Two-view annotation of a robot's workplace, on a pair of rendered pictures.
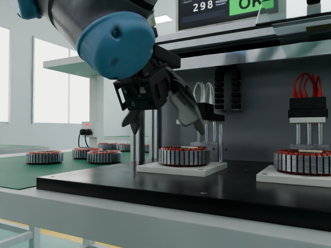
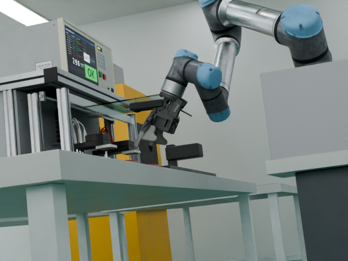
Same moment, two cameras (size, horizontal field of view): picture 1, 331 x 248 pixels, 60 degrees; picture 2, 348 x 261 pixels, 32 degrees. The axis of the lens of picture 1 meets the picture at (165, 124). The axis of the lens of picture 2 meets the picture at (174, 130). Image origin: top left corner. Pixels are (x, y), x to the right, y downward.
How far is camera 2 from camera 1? 2.13 m
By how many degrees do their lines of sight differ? 103
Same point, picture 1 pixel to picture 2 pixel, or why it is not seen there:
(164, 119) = (24, 146)
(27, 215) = (188, 182)
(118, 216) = (202, 176)
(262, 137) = not seen: hidden behind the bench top
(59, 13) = (222, 97)
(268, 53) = (108, 111)
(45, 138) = not seen: outside the picture
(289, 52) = (112, 114)
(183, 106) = (158, 134)
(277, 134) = not seen: hidden behind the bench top
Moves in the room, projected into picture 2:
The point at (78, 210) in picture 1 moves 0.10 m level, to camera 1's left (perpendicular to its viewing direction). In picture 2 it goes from (196, 176) to (204, 173)
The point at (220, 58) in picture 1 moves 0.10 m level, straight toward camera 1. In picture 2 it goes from (96, 106) to (125, 103)
